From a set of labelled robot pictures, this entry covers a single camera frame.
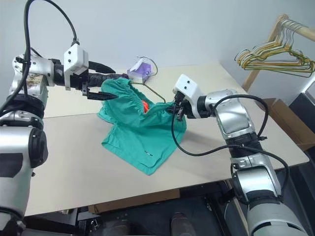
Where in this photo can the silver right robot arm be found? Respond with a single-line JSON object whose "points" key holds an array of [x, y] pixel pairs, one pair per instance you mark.
{"points": [[248, 152]]}

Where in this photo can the black case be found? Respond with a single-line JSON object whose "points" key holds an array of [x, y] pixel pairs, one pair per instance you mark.
{"points": [[304, 100]]}

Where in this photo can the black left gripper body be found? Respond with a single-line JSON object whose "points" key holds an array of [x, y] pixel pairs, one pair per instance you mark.
{"points": [[78, 81]]}

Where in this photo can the orange tag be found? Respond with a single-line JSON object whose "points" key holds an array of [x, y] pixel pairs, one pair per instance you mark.
{"points": [[145, 106]]}

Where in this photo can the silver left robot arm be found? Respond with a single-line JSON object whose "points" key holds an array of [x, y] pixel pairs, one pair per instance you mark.
{"points": [[19, 137]]}

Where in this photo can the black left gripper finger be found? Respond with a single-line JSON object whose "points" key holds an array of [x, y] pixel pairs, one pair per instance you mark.
{"points": [[101, 96], [101, 67]]}

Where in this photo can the white tissue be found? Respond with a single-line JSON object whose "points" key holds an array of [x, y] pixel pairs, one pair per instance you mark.
{"points": [[134, 68]]}

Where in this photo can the purple tissue box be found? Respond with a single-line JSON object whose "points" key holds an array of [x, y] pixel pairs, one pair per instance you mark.
{"points": [[141, 70]]}

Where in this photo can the green shorts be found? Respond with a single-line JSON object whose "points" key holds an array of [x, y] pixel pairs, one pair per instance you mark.
{"points": [[137, 137]]}

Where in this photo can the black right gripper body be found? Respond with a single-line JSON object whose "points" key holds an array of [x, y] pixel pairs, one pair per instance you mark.
{"points": [[182, 102]]}

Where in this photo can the wooden hanger rack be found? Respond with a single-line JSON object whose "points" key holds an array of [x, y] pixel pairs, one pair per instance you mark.
{"points": [[305, 31]]}

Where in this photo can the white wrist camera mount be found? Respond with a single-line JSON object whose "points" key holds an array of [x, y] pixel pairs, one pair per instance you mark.
{"points": [[185, 86], [73, 57]]}

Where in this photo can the brown cardboard box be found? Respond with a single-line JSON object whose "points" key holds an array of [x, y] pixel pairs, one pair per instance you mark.
{"points": [[285, 118]]}

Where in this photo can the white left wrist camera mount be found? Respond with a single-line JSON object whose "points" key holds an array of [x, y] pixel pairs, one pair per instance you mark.
{"points": [[73, 57]]}

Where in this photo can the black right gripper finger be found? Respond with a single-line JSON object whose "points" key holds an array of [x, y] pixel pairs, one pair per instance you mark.
{"points": [[170, 108], [179, 117]]}

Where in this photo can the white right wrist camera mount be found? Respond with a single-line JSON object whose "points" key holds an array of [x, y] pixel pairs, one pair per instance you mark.
{"points": [[185, 86]]}

